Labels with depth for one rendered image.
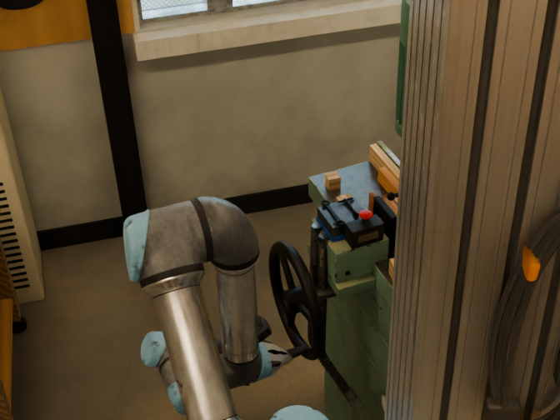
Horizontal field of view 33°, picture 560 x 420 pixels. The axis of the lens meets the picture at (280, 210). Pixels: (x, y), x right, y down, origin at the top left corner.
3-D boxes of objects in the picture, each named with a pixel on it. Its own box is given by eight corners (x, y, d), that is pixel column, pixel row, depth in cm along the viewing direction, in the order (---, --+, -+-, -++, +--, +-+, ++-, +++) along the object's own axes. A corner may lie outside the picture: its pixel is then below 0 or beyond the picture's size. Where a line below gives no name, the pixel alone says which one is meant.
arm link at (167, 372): (225, 381, 188) (208, 342, 196) (171, 397, 185) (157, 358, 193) (227, 406, 193) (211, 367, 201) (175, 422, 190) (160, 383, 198)
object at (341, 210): (316, 220, 219) (315, 201, 216) (358, 207, 223) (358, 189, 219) (339, 253, 210) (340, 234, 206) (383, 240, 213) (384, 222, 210)
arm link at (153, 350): (144, 377, 195) (134, 348, 201) (191, 381, 201) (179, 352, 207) (159, 349, 191) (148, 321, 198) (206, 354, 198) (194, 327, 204)
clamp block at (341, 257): (309, 247, 226) (309, 217, 220) (360, 232, 230) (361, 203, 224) (336, 285, 215) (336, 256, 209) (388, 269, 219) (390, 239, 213)
